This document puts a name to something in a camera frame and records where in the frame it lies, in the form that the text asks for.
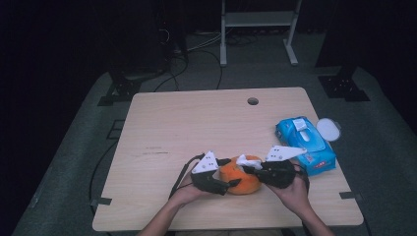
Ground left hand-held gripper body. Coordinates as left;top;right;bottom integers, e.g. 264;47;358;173
190;150;231;197

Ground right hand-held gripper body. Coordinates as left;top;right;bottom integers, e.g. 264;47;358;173
254;145;308;190

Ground orange plush toy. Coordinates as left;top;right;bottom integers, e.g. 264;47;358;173
218;154;264;196

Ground white wet wipe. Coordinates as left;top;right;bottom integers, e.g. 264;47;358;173
235;153;264;171

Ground blue wet wipes pack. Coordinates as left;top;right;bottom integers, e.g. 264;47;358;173
274;115;337;177

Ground person's left hand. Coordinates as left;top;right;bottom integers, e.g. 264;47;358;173
170;173;210;209

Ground person's right hand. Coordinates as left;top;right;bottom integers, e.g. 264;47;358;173
265;173;312;214

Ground white oval disc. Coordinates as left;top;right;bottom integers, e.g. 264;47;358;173
316;117;342;143

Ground dark tape strip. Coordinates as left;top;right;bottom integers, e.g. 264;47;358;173
89;197;113;207
338;191;363;201

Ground black stand base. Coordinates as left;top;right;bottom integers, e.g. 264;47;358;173
318;65;372;102
97;70;165;107

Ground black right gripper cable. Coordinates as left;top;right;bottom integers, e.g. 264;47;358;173
291;161;311;191

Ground dark floor tape frame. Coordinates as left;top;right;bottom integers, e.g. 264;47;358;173
106;119;127;141

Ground thin black floor cable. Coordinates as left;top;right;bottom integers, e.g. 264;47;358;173
88;140;120;210

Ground white floor cables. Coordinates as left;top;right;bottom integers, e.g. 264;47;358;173
187;30;224;53

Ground white metal stand frame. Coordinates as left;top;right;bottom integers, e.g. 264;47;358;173
219;0;303;68

